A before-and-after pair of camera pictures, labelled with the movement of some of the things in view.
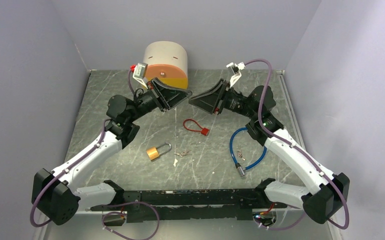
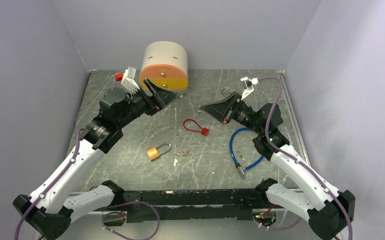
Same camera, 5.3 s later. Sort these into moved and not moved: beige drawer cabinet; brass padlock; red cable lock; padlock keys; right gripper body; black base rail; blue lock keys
Moved: right gripper body
Not moved: red cable lock; padlock keys; beige drawer cabinet; brass padlock; blue lock keys; black base rail
